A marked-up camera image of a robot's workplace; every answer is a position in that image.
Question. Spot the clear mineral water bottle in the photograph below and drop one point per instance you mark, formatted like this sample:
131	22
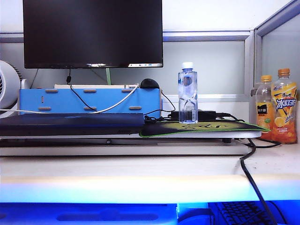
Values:
187	103

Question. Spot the small orange juice bottle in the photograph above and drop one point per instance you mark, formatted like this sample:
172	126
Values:
263	110

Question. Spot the large iced tea bottle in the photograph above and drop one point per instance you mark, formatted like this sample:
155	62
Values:
284	117

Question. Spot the black green-edged mouse pad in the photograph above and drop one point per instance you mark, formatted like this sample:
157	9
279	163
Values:
164	129

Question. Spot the black computer mouse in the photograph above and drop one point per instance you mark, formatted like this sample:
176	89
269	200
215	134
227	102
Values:
148	83

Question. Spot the black power adapter brick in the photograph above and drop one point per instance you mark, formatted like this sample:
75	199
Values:
207	114

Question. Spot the white desk riser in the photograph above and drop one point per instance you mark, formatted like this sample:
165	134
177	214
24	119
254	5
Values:
211	134

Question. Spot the dark blue mat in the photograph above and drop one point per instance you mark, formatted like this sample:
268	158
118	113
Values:
70	124

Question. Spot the blue wooden desk organizer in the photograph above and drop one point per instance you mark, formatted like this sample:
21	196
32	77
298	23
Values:
58	100

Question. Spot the black computer monitor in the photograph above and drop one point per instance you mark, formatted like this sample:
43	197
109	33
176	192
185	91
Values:
93	32

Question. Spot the blue front panel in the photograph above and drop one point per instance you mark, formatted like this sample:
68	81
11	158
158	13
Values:
70	213

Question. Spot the black keyboard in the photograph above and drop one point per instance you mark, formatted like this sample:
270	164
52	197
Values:
234	213

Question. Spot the white round desk fan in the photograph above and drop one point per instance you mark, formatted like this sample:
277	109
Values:
9	86

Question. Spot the green monitor stand post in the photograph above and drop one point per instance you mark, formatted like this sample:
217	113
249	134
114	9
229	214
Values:
108	76

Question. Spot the aluminium partition frame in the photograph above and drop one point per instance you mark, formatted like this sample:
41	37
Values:
249	65

